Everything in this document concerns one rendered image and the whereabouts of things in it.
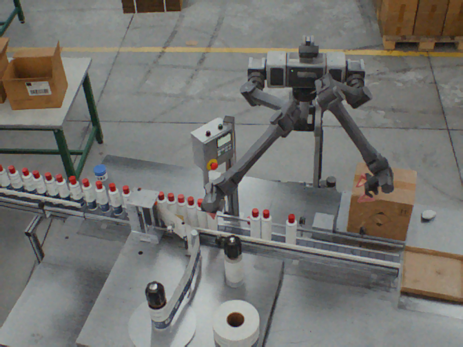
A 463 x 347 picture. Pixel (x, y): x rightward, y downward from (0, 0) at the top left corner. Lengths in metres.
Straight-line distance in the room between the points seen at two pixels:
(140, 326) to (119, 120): 2.82
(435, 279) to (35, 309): 1.92
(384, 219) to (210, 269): 0.89
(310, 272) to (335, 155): 1.98
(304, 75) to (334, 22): 3.47
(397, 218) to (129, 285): 1.33
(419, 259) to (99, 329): 1.57
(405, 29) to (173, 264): 3.80
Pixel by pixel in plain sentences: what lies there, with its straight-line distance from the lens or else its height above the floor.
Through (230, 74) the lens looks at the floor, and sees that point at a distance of 5.74.
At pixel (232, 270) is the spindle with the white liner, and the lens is 2.83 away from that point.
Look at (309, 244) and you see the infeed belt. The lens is 3.09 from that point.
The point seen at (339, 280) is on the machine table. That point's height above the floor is 0.83.
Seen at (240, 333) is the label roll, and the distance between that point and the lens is 2.62.
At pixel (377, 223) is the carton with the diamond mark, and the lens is 3.13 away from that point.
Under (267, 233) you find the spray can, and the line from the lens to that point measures 3.04.
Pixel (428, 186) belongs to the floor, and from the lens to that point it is 4.76.
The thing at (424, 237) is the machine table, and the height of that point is 0.83.
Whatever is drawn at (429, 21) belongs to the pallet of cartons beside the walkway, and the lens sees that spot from 6.11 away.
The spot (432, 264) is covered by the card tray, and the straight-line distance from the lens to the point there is 3.17.
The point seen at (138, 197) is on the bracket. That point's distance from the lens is 3.00.
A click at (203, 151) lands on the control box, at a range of 2.77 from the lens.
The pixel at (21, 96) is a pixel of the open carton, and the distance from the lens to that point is 4.31.
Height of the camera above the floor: 3.26
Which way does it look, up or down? 44 degrees down
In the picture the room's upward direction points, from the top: 3 degrees counter-clockwise
